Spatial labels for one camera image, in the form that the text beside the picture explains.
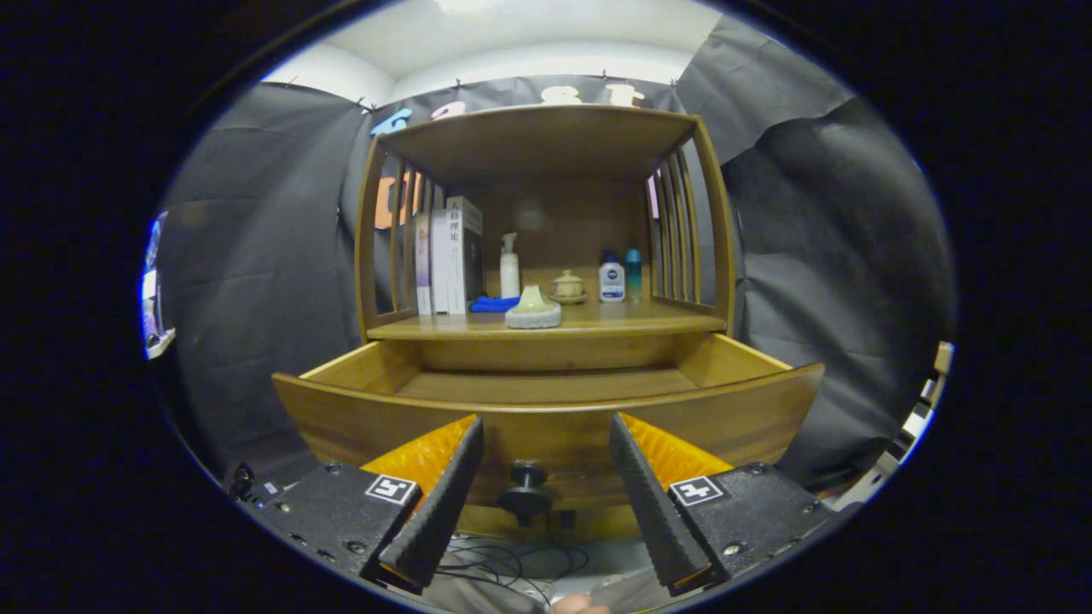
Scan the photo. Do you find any beige lidded teacup with saucer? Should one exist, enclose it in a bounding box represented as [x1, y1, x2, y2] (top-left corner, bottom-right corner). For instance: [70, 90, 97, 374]
[549, 270, 588, 305]

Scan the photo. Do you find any wooden countertop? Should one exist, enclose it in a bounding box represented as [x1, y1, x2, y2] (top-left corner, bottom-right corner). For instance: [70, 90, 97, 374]
[367, 298, 728, 342]

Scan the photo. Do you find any white pump bottle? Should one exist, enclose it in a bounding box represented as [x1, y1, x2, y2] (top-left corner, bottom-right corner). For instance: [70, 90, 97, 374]
[499, 233, 521, 299]

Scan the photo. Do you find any large black and white book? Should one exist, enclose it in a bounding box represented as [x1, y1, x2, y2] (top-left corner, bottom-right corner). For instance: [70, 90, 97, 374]
[446, 196, 485, 315]

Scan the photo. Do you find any cream scrub brush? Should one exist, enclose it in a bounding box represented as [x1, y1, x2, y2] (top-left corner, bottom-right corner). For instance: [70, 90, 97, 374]
[505, 285, 563, 330]

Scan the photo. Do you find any white lotion bottle blue cap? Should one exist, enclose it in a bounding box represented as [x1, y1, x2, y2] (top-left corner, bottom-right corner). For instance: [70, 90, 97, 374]
[598, 250, 626, 304]

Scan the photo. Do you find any black backdrop cloth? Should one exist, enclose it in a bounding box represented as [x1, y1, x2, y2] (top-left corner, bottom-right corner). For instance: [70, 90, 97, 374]
[158, 13, 956, 495]

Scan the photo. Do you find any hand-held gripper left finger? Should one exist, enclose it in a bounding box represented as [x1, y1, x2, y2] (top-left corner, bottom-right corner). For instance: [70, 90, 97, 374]
[256, 415, 485, 595]

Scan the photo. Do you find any thin purple book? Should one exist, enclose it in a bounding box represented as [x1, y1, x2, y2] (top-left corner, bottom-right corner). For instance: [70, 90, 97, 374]
[415, 213, 433, 316]

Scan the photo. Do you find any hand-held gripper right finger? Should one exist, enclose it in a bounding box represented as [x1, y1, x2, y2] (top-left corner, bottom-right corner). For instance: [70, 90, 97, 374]
[608, 413, 837, 598]

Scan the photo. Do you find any wooden cabinet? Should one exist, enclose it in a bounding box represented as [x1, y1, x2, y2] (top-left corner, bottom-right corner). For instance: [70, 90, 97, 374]
[354, 104, 736, 542]

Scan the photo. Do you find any thin white book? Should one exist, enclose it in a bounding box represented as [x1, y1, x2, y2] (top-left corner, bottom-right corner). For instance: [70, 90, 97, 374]
[431, 209, 451, 315]

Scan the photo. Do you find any wooden drawer with black knob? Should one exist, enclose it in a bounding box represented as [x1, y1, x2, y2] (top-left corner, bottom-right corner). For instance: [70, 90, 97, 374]
[271, 333, 827, 540]

